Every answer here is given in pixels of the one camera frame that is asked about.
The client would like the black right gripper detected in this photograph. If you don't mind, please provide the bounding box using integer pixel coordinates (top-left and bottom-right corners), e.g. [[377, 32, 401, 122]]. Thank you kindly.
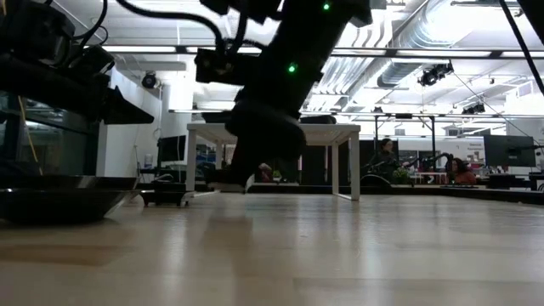
[[224, 91, 308, 195]]

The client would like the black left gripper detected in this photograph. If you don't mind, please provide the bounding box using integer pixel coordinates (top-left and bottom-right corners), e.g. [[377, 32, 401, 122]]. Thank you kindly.
[[46, 63, 155, 126]]

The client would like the person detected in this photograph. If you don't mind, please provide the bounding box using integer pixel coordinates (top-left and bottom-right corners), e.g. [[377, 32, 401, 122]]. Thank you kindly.
[[448, 156, 478, 186], [371, 138, 403, 182], [257, 162, 274, 183]]

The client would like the black computer monitor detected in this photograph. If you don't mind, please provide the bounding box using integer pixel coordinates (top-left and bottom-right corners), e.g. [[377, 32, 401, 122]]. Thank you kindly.
[[156, 134, 188, 163], [482, 134, 538, 168]]

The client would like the dark glass cabinet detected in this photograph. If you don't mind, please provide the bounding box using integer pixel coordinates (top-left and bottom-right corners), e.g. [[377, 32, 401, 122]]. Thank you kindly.
[[0, 87, 102, 178]]

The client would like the white perforated metal shelf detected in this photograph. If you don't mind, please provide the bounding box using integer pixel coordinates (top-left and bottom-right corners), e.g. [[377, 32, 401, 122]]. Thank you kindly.
[[186, 122, 361, 201]]

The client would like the black ceiling lighting rail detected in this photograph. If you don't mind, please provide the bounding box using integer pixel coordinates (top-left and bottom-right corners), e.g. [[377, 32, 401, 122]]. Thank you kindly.
[[101, 43, 544, 60]]

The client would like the yellow cable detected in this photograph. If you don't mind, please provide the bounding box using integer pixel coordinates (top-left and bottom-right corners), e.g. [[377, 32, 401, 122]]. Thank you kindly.
[[15, 93, 44, 176]]

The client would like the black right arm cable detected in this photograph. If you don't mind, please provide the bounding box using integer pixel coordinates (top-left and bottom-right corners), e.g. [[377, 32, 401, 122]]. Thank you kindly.
[[113, 0, 250, 59]]

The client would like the silver ventilation duct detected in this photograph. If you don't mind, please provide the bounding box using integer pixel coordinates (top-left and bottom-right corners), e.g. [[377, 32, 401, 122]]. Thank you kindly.
[[373, 0, 485, 90]]

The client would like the thin black taut cable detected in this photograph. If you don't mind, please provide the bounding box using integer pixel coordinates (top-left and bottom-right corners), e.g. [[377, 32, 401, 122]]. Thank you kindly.
[[499, 0, 544, 97]]

